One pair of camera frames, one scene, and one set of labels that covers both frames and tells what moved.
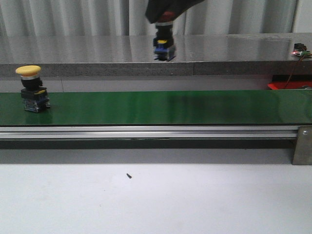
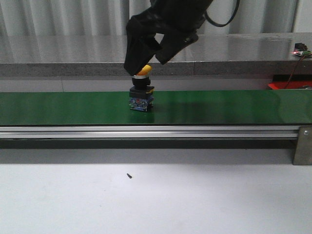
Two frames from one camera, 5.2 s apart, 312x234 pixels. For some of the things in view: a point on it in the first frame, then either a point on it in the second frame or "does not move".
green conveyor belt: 213,107 does not move
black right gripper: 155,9 → 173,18
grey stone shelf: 132,55 does not move
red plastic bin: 280,82 does not move
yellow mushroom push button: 34,97 → 141,92
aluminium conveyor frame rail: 147,131 does not move
